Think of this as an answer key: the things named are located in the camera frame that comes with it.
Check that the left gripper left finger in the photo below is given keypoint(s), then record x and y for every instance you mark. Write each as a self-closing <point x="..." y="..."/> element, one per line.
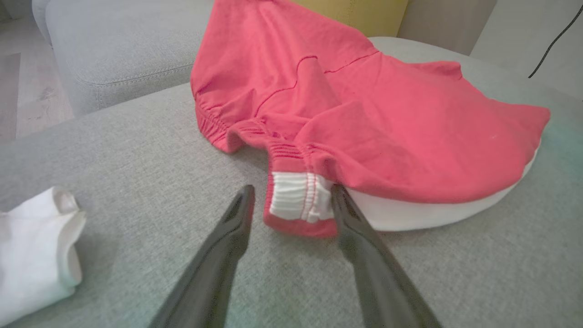
<point x="214" y="273"/>

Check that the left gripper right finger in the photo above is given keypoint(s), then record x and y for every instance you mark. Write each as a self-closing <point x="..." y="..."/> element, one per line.
<point x="378" y="282"/>

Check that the red and white jersey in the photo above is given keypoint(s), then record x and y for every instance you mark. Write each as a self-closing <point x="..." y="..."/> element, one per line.
<point x="387" y="136"/>

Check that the large grey sofa seat cushion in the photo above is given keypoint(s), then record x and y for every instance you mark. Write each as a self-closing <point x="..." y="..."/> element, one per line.
<point x="136" y="159"/>

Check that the large yellow sofa backrest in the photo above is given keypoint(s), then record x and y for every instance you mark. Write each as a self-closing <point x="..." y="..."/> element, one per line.
<point x="364" y="16"/>

